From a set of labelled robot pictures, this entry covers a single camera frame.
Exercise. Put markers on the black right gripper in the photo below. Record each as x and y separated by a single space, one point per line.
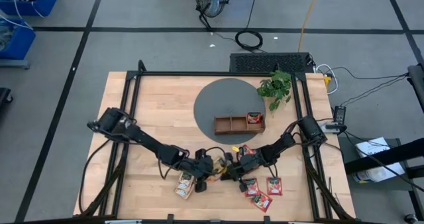
248 166

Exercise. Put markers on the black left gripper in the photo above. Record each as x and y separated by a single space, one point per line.
198 169

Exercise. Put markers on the orange tea packet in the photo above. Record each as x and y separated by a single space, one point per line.
219 161

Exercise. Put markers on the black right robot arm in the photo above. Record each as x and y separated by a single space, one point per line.
311 128

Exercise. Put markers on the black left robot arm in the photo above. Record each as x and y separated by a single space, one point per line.
149 142

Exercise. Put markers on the yellow tag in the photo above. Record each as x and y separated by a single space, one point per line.
235 148

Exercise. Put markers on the wooden three-compartment tray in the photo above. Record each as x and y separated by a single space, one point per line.
232 126

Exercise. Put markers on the grey round mat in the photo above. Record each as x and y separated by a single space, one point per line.
225 98

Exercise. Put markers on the green leafy plant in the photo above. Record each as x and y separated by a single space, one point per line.
276 86

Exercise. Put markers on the silver metal strip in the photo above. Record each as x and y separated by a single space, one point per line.
122 222

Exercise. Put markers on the black perforated computer case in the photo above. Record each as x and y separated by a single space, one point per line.
265 62

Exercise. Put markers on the black power adapter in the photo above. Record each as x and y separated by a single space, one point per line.
340 113

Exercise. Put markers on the yellow plug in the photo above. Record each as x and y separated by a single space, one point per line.
327 81

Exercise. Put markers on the white paper bag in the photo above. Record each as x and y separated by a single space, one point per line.
377 175

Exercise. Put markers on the black metal stand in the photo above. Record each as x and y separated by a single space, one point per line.
381 157

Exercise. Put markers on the black floor fan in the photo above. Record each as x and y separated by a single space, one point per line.
212 2

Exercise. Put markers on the black caster wheel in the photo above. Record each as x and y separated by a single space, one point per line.
410 218

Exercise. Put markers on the blue plastic bin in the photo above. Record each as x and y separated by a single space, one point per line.
23 41
46 2

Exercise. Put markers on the black table edge bracket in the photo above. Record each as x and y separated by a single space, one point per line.
170 218
266 219

